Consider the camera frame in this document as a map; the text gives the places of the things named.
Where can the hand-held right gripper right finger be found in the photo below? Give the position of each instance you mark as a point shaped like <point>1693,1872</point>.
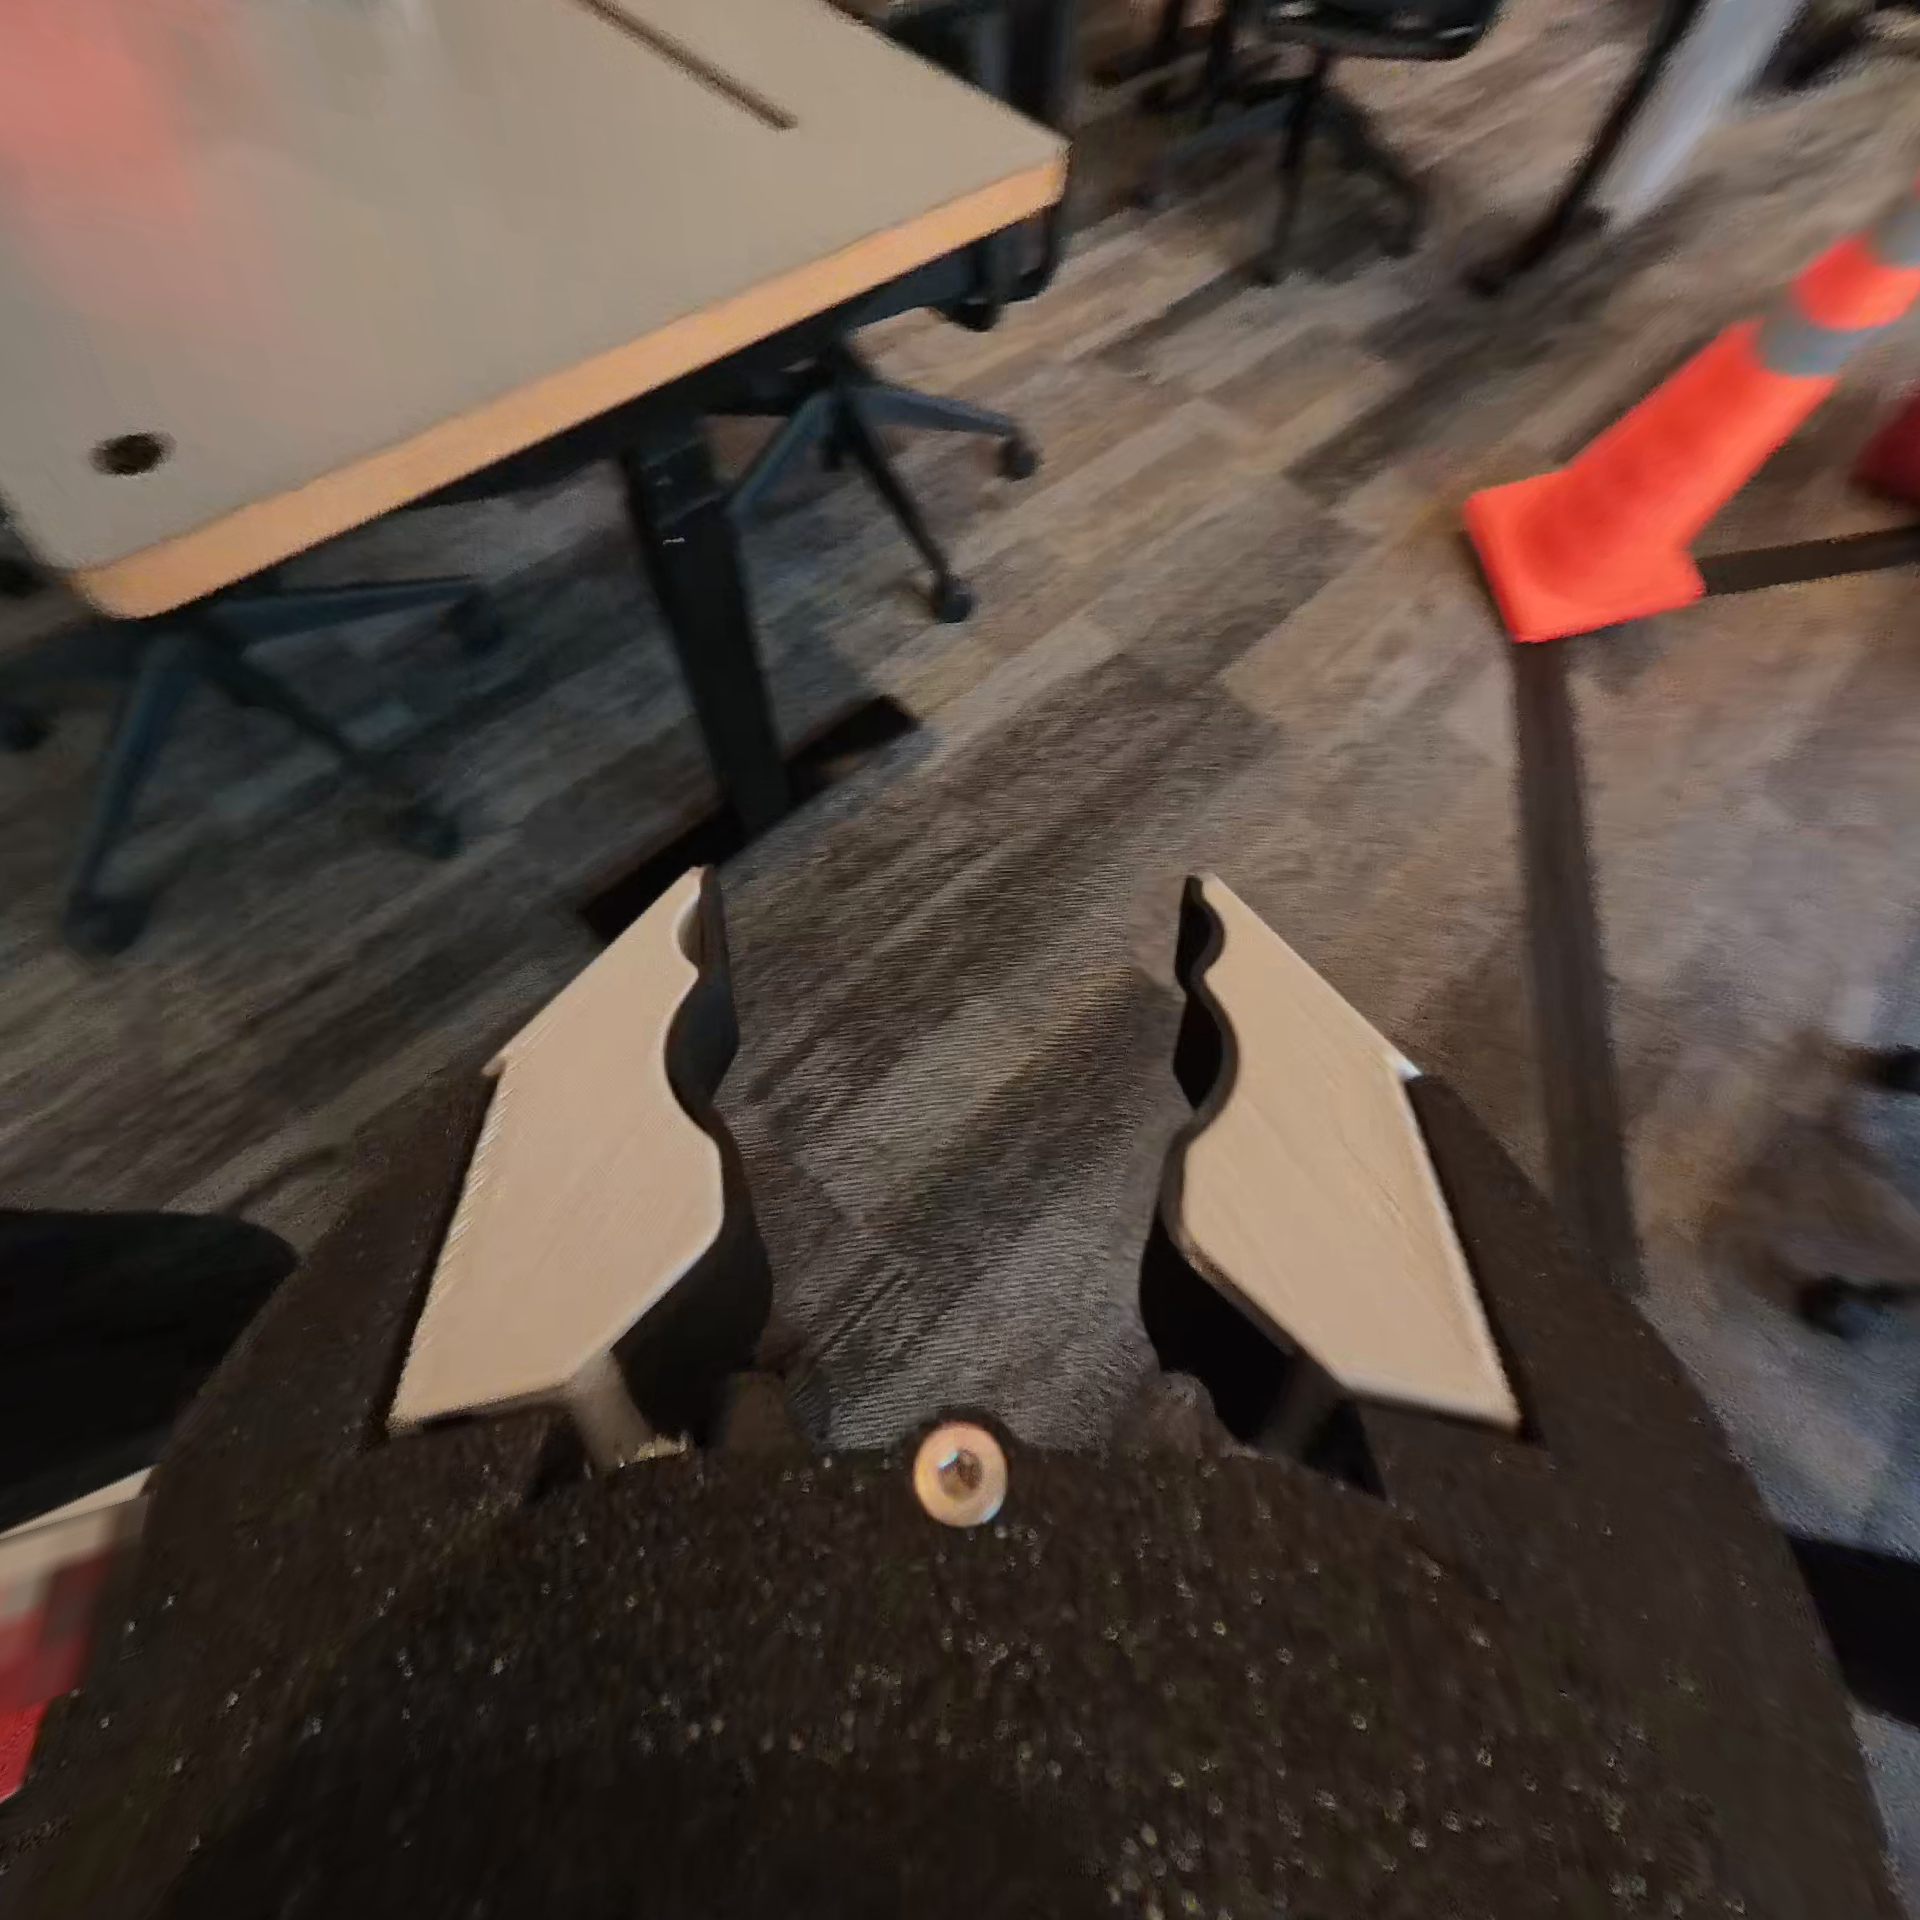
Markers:
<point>1336,1202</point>

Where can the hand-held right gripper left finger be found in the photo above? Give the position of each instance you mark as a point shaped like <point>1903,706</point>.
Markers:
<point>585,1188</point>

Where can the orange traffic cone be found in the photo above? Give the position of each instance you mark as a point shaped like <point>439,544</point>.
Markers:
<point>1680,452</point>

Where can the plywood edged table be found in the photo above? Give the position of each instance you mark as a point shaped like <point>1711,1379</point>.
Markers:
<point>392,212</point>

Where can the black office chair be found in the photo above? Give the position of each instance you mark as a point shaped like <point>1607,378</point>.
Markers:
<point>1336,92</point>

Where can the black chair base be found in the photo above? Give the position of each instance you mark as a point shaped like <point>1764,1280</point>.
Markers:
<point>180,676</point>
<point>871,422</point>

